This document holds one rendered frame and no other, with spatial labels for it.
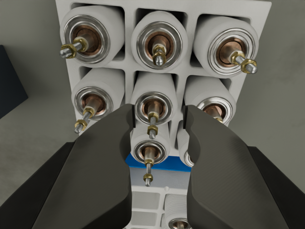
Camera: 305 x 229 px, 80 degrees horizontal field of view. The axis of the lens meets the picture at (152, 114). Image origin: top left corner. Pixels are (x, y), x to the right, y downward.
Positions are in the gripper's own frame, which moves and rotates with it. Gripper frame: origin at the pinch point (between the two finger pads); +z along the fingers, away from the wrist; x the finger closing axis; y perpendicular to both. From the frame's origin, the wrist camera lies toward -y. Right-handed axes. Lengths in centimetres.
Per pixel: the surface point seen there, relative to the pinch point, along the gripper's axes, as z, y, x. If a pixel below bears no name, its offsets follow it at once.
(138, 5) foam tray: 28.3, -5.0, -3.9
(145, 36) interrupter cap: 20.9, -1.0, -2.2
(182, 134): 25.6, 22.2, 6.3
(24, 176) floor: 46, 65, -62
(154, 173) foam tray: 34, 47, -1
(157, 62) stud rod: 12.3, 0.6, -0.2
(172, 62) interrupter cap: 21.0, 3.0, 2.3
